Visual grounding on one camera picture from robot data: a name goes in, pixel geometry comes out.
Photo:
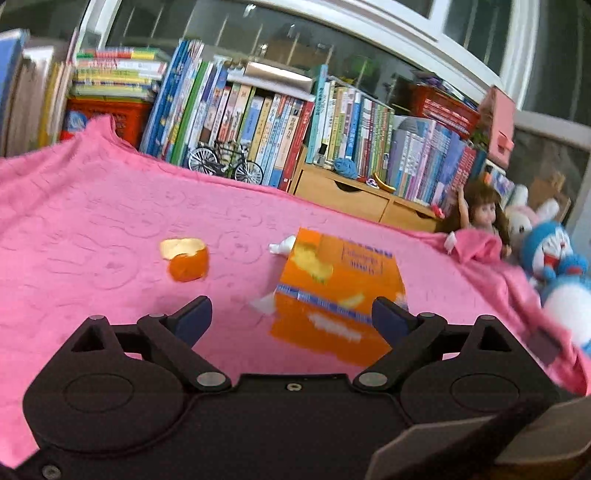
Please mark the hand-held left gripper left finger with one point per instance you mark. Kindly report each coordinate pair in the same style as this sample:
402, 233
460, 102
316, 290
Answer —
194, 318

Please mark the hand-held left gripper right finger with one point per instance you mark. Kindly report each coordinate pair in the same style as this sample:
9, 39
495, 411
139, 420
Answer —
388, 318

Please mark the orange carton box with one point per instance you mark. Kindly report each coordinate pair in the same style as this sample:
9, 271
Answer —
332, 286

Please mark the orange peel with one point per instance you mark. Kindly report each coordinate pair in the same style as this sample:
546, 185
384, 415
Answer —
187, 267

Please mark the white paper scrap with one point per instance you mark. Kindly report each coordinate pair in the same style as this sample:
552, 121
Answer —
282, 246
264, 305

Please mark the small red bow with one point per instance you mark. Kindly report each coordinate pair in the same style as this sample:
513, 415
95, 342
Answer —
438, 211

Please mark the wooden drawer box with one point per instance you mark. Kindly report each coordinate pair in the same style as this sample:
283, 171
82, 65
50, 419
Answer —
341, 198

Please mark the orange yellow curved toy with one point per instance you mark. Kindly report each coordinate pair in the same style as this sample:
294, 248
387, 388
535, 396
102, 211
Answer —
384, 183

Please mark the pink bunny print towel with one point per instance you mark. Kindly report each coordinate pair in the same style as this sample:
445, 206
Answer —
92, 221

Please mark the brown haired doll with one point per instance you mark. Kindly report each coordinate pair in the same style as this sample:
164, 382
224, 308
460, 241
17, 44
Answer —
482, 212

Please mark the blue yarn ball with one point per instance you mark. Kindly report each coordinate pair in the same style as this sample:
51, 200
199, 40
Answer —
346, 168

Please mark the black bicycle model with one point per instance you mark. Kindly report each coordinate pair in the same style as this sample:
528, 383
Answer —
226, 164

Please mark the white pink bunny plush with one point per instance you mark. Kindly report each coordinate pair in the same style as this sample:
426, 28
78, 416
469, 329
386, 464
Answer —
519, 221

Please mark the small nail polish bottle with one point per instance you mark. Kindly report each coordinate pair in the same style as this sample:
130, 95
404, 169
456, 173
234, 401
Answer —
322, 156

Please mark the blue cat plush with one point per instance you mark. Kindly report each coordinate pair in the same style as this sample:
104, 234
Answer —
549, 249

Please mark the row of small books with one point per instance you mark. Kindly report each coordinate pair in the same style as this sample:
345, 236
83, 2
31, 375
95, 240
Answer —
501, 180

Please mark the row of colourful children's books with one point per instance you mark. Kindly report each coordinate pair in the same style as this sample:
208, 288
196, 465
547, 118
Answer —
240, 124

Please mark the brown cardboard box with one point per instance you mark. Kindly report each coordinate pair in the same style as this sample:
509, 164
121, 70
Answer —
549, 194

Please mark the red plastic crate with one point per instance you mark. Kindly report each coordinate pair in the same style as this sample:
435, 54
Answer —
129, 115

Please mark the red plastic basket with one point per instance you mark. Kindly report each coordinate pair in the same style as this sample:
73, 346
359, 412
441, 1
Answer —
443, 108

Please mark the pink toy house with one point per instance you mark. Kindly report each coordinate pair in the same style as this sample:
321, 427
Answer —
498, 124

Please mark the stack of flat books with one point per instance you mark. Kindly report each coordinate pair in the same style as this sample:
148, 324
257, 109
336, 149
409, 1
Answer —
115, 74

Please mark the row of pale upright books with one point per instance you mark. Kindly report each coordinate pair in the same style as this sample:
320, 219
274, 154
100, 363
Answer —
41, 92

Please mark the large blue book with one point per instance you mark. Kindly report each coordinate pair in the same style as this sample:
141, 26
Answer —
9, 60

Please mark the white window frame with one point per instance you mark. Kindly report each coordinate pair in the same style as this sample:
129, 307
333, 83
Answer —
521, 55

